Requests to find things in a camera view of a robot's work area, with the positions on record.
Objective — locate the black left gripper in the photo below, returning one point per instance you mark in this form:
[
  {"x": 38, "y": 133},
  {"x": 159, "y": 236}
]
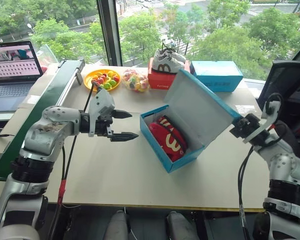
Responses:
[{"x": 103, "y": 126}]

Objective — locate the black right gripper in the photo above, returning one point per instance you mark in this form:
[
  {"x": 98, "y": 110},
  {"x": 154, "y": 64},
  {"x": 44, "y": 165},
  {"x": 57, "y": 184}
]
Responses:
[{"x": 246, "y": 126}]

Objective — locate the red shoe with white logo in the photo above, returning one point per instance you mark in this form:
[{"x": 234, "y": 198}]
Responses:
[
  {"x": 168, "y": 122},
  {"x": 162, "y": 140}
]

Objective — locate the blue shoe box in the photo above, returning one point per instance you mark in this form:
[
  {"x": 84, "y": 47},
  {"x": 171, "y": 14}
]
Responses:
[{"x": 197, "y": 105}]

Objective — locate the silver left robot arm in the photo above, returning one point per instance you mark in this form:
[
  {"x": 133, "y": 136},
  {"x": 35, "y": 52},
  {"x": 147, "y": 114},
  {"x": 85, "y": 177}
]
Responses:
[{"x": 50, "y": 127}]

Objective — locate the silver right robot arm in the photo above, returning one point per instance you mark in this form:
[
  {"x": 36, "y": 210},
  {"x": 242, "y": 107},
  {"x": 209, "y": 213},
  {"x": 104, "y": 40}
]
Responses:
[{"x": 285, "y": 162}]

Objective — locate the red shoe box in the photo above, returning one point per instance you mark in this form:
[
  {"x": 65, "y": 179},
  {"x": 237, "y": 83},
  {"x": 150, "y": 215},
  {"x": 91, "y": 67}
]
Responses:
[{"x": 160, "y": 80}]

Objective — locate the green conveyor belt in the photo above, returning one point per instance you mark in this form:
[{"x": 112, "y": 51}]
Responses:
[{"x": 47, "y": 100}]

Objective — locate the white paper label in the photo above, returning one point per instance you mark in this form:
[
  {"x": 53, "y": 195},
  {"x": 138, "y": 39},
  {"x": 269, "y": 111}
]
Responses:
[{"x": 245, "y": 108}]

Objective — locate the green toy fruit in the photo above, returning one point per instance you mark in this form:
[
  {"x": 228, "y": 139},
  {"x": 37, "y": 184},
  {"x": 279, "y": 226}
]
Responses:
[{"x": 112, "y": 82}]

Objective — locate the clear bag of toy fruit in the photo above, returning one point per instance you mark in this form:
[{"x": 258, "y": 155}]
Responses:
[{"x": 136, "y": 81}]

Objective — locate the red toy strawberry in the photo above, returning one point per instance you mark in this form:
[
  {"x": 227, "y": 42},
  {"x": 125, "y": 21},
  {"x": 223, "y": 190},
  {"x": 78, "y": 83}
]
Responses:
[{"x": 116, "y": 79}]

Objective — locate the red toy apple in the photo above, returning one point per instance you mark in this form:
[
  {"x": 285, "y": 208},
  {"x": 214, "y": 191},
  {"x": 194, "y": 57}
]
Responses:
[{"x": 100, "y": 80}]

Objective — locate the yellow toy fruit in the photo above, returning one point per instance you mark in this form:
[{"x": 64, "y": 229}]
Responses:
[{"x": 111, "y": 74}]

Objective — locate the yellow plate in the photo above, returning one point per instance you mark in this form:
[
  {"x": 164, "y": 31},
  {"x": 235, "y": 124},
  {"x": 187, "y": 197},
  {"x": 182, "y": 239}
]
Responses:
[{"x": 88, "y": 80}]

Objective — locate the black mesh office chair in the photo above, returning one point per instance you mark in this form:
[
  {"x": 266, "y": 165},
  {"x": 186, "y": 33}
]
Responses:
[{"x": 290, "y": 82}]

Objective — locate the dark rounded shape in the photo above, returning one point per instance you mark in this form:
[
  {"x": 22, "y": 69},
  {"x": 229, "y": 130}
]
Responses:
[
  {"x": 118, "y": 226},
  {"x": 178, "y": 226}
]

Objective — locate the clear plastic sheet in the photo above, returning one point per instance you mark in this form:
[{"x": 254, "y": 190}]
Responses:
[{"x": 48, "y": 56}]

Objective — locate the grey laptop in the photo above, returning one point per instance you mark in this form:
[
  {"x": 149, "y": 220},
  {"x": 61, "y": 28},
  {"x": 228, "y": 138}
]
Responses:
[{"x": 13, "y": 67}]

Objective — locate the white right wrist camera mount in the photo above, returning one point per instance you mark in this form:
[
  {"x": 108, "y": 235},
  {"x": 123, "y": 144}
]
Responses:
[{"x": 260, "y": 128}]

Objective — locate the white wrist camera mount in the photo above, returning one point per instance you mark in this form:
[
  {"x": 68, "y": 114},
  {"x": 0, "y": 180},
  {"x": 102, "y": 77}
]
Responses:
[
  {"x": 102, "y": 102},
  {"x": 260, "y": 128}
]

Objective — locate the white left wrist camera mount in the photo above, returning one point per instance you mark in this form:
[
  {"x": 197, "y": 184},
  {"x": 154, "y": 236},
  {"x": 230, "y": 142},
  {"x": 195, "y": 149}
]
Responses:
[{"x": 102, "y": 102}]

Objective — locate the dark window frame pillar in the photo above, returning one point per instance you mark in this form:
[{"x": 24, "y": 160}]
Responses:
[{"x": 111, "y": 32}]

